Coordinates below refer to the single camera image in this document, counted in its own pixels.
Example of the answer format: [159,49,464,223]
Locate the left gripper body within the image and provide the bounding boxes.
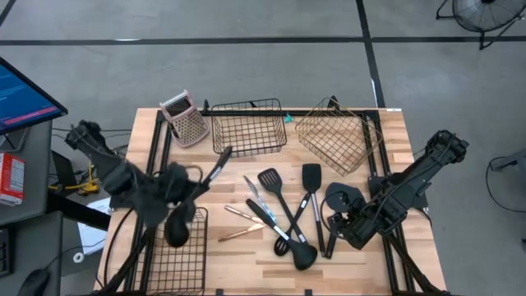
[159,161,203,206]

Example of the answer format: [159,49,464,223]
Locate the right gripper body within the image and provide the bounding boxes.
[340,205,385,251]

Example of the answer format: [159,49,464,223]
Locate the rose gold knife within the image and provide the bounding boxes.
[224,205,268,226]
[217,223,266,243]

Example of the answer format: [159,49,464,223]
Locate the black solid turner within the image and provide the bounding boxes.
[302,163,327,257]

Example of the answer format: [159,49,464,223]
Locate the black slotted spoon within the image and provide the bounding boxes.
[274,192,311,257]

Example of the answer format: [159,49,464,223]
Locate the silver knife blue handle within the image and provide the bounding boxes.
[242,175,279,225]

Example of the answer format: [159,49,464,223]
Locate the black slotted turner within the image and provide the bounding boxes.
[257,167,309,247]

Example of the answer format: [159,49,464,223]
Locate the pink box grater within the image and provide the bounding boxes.
[159,89,210,148]

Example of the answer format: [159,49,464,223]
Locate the white paper sheet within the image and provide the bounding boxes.
[76,197,112,256]

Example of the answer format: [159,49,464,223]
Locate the black desk leg bar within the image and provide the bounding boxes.
[47,192,112,231]

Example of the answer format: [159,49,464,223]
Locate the grey desk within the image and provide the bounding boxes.
[0,121,65,296]

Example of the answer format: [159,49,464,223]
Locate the grey chair base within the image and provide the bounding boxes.
[488,148,526,173]

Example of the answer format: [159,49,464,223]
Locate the black computer mouse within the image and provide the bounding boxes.
[16,269,51,296]

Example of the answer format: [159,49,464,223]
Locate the red cardboard box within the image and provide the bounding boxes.
[0,151,25,206]

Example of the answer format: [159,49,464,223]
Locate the grey monitor stand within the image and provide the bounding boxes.
[0,127,30,153]

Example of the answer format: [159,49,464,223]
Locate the computer monitor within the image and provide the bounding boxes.
[0,56,69,136]

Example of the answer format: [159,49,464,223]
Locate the black keyboard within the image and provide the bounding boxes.
[0,229,12,277]

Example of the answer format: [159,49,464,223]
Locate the black floor fan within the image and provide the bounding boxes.
[436,0,526,51]

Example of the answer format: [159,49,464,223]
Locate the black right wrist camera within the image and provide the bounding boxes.
[325,182,366,214]

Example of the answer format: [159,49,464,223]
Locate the black wire basket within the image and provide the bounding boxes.
[135,206,209,296]
[210,97,288,159]

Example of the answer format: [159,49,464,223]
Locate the gold wire basket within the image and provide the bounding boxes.
[294,96,384,177]

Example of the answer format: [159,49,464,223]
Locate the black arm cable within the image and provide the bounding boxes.
[102,207,136,289]

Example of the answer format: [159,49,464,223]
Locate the yellow cable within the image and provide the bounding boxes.
[48,164,99,195]

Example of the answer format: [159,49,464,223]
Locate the black floor cables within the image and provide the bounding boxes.
[51,127,132,143]

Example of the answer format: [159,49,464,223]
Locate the thin black floor cable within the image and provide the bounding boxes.
[485,155,526,214]

